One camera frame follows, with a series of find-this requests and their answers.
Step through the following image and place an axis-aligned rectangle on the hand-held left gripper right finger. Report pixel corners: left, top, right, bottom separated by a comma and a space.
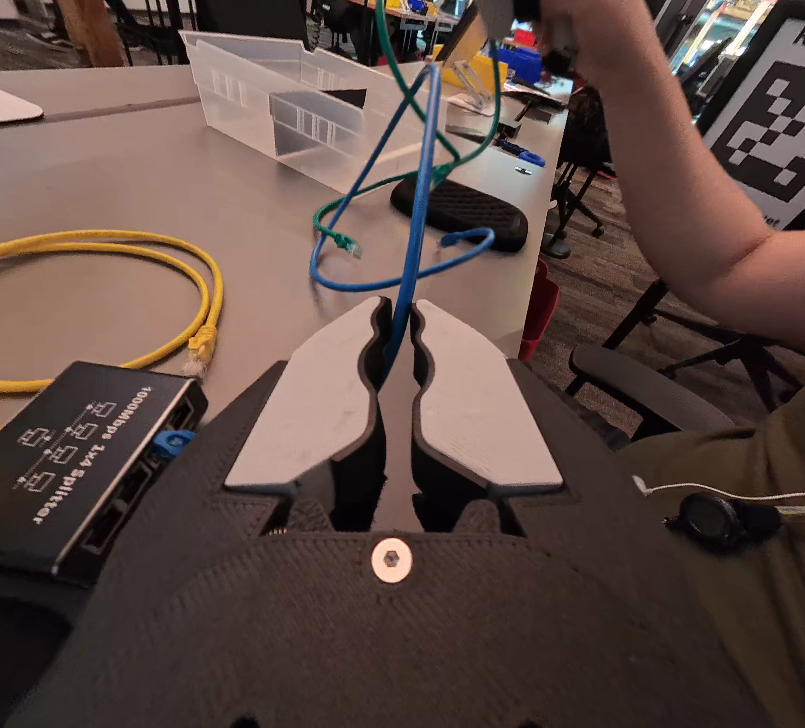
410, 299, 565, 499

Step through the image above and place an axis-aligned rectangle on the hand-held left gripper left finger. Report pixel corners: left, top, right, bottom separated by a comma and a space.
224, 296, 392, 496

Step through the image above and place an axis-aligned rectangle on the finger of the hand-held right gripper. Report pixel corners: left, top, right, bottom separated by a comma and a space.
475, 0, 518, 38

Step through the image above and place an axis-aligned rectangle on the green ethernet cable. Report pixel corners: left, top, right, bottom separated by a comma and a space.
313, 0, 504, 258

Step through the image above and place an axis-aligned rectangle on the blue ethernet cable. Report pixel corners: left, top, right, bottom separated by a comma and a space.
309, 62, 496, 389

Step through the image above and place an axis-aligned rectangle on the person's right forearm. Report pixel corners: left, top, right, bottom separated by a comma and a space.
591, 68, 805, 354

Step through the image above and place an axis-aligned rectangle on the black ethernet splitter box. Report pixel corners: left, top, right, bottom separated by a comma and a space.
0, 361, 209, 587

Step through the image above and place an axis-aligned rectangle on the person's right hand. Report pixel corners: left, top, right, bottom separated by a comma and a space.
540, 0, 669, 84

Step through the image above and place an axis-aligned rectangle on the grey tablet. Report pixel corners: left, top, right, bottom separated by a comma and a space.
436, 5, 491, 65

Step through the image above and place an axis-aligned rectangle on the blue storage bin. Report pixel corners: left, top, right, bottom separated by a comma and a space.
497, 45, 543, 84

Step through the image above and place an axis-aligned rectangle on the yellow storage bin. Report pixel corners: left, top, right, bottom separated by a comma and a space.
440, 52, 509, 92

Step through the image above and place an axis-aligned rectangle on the dark cabinet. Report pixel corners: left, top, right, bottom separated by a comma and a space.
654, 0, 725, 57

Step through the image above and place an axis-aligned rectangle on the white tablet stand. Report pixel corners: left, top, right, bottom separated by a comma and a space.
447, 58, 499, 110

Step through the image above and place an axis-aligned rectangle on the far work desk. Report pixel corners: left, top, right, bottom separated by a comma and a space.
336, 0, 461, 27

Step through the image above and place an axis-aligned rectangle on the red hanging bin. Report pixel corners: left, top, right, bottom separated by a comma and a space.
519, 258, 561, 362

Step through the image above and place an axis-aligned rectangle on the black office chair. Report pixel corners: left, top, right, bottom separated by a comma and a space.
566, 278, 805, 442
544, 86, 614, 258

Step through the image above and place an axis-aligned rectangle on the black wrist rest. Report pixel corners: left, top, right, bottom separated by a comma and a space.
390, 174, 529, 253

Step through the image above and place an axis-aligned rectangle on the black white marker board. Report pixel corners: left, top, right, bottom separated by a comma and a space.
698, 0, 805, 232

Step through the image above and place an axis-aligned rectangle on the black round clip device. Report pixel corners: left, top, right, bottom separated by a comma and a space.
667, 492, 784, 553

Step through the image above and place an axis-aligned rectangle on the clear plastic bin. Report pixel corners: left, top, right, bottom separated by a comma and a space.
179, 30, 454, 191

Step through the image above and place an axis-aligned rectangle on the white flat object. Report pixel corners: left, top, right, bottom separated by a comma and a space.
0, 89, 44, 124

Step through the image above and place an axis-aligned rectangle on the yellow ethernet cable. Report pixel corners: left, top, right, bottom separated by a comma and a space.
0, 229, 225, 394

